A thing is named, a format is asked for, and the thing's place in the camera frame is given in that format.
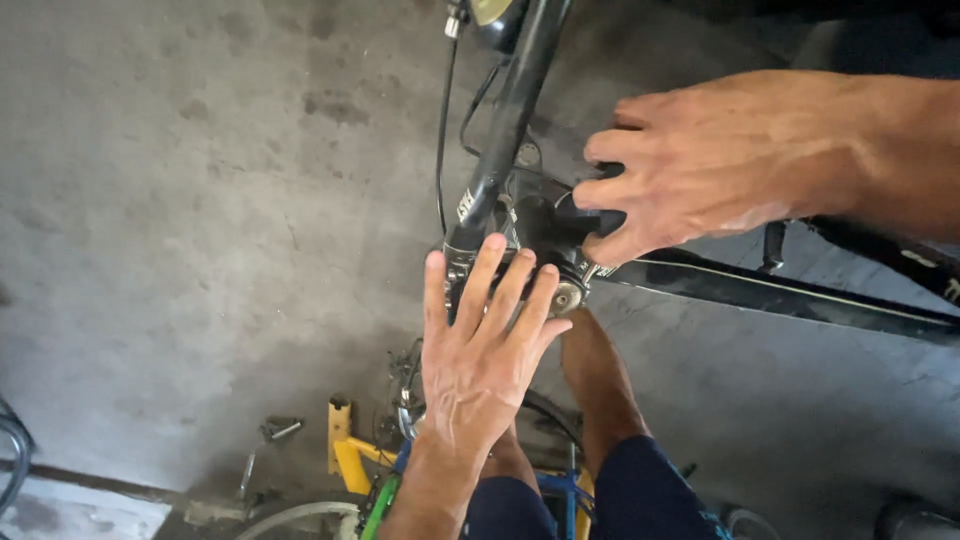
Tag person's left hand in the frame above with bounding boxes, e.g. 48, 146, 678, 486
416, 233, 574, 451

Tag person's right hand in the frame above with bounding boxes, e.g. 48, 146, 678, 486
572, 69, 864, 268

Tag black tool handle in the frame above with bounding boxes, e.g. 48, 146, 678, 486
555, 161, 628, 238

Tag silver bicycle gear mechanism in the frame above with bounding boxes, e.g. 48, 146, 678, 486
386, 341, 429, 441

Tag black bicycle tyre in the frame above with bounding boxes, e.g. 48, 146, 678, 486
517, 388, 586, 453

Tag person's bare left leg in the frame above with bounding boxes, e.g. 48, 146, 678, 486
480, 423, 541, 496

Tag person's bare leg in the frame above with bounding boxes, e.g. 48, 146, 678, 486
558, 307, 654, 475
480, 423, 541, 496

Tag person's bare right leg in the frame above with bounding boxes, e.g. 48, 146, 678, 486
558, 307, 654, 475

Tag silver crank with pedal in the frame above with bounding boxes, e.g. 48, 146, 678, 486
238, 416, 306, 501

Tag person's dark blue shorts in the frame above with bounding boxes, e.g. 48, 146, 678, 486
461, 435, 736, 540

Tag white bicycle tyre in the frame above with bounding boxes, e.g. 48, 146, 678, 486
236, 501, 363, 540

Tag small grey wheel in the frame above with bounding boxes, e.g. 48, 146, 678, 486
720, 506, 783, 540

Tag dark rounded object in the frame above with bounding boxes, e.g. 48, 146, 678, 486
873, 498, 960, 540

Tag black frame-mounted stub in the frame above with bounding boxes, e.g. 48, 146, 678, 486
757, 219, 789, 275

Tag silver bottom bracket cup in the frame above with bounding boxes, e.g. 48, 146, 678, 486
551, 273, 591, 317

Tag blue bicycle frame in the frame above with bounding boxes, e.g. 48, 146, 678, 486
536, 442, 597, 540

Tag yellow bicycle frame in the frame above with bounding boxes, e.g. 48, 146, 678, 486
327, 396, 400, 498

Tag green bicycle frame tube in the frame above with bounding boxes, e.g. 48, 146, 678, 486
358, 472, 403, 540

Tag black bicycle frame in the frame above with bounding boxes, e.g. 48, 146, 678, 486
442, 0, 960, 346

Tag long black brake cable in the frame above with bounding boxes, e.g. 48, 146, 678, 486
435, 37, 460, 235

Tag looped black cable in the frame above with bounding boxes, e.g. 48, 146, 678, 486
459, 58, 513, 160

